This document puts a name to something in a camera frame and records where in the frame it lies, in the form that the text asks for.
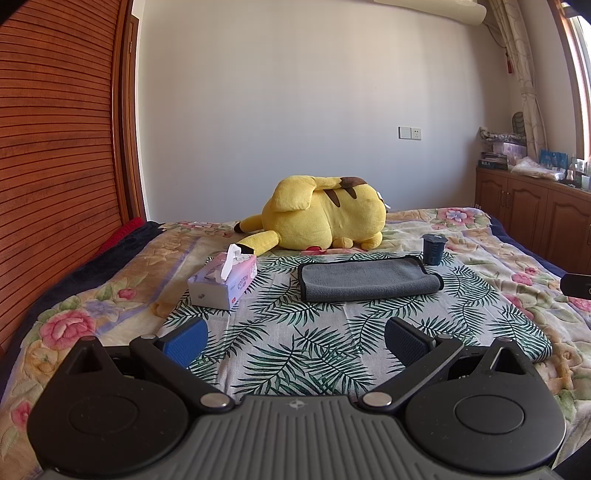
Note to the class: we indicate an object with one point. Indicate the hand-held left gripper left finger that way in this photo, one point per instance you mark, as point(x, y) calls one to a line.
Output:
point(184, 341)

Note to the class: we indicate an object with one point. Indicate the white wall outlet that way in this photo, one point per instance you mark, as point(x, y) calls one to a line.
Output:
point(409, 133)

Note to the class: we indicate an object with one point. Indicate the cream plastic bag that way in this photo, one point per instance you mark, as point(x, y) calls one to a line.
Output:
point(535, 168)

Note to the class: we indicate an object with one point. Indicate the green woven fan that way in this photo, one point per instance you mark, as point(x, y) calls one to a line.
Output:
point(519, 124)

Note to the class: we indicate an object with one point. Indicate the green box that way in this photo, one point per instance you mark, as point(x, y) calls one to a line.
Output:
point(585, 174)

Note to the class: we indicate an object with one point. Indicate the tissue box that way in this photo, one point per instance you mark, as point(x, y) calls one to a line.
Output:
point(221, 284)

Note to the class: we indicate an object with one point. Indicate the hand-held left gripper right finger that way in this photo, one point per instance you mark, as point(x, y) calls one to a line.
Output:
point(406, 341)

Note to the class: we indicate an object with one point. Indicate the patterned fabric bundle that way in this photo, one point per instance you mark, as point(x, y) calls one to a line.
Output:
point(501, 135)

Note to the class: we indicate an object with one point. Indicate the dark blue plush blanket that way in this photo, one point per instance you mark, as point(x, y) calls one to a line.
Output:
point(83, 272)

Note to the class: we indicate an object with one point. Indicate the grey towel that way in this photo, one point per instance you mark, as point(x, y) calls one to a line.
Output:
point(364, 279)

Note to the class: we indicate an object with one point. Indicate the white air conditioner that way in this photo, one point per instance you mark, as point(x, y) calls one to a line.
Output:
point(438, 10)

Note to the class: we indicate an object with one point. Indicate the blue printed box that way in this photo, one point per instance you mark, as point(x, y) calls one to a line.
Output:
point(553, 158)

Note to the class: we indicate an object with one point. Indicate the red hanging tassel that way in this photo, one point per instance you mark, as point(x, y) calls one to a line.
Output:
point(509, 62)

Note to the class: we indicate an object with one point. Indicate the stack of pale boxes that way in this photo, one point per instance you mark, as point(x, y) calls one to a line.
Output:
point(510, 150)

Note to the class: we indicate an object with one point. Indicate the red cloth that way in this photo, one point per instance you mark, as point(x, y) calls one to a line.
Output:
point(122, 233)

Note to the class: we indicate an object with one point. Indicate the patterned beige curtain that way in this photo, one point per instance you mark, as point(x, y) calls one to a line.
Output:
point(521, 69)

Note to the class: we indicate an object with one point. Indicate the small white bottle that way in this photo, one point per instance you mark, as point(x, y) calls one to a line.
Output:
point(572, 174)

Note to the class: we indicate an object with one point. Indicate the wooden window frame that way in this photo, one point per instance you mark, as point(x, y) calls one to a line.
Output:
point(572, 69)

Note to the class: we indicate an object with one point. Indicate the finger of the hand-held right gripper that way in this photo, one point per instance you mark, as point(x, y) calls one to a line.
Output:
point(577, 285)

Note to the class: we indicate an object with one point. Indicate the stack of books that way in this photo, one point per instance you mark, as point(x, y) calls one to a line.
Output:
point(491, 161)

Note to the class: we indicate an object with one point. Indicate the leaf-print cloth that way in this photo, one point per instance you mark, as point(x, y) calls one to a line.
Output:
point(300, 332)

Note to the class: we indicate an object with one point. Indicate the dark blue cup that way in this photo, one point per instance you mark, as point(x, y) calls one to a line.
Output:
point(433, 249)

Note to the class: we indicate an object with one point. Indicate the yellow plush toy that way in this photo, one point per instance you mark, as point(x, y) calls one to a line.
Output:
point(323, 217)

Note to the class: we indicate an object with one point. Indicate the wooden louvered wardrobe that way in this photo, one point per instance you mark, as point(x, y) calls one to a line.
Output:
point(55, 161)

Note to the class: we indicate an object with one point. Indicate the wooden cabinet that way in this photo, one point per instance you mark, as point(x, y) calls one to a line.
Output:
point(531, 217)

